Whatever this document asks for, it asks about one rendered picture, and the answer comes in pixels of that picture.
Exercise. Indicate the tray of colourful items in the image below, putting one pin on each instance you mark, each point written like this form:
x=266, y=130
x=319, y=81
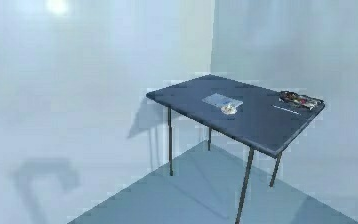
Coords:
x=300, y=99

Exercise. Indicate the small white round object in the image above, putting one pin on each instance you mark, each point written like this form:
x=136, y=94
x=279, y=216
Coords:
x=229, y=109

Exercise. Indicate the dark blue table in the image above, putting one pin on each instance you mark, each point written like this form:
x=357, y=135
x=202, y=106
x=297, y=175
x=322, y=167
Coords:
x=253, y=126

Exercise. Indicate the thin white pen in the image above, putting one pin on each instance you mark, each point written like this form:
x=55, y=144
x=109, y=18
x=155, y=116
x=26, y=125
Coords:
x=286, y=109

